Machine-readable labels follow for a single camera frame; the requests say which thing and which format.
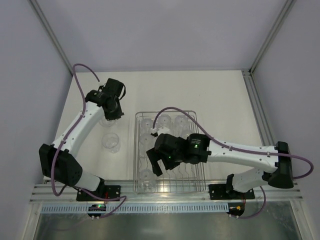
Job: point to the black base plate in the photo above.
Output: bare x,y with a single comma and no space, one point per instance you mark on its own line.
107,193
220,192

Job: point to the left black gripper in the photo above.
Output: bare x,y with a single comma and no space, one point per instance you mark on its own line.
114,116

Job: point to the aluminium frame rail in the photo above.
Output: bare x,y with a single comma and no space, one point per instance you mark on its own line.
180,191

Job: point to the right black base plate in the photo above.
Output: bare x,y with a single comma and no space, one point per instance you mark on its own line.
220,192

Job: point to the left controller board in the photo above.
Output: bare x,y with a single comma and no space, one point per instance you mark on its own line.
95,211

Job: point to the clear plastic cup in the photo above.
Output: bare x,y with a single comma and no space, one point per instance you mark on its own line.
146,181
111,142
106,123
164,120
146,126
146,142
185,133
180,124

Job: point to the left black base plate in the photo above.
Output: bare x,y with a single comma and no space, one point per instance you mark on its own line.
107,193

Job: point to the controller board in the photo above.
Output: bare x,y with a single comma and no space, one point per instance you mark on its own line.
95,211
235,209

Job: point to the wire dish rack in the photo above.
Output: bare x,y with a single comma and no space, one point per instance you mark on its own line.
184,171

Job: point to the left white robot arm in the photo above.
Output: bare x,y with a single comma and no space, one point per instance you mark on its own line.
58,159

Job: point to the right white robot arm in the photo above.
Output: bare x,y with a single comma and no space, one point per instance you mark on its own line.
269,165

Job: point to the right controller board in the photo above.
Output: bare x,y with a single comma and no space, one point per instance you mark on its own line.
235,209

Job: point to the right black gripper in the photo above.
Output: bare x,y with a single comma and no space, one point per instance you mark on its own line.
155,155

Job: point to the slotted cable duct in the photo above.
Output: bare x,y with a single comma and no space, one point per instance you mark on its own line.
138,208

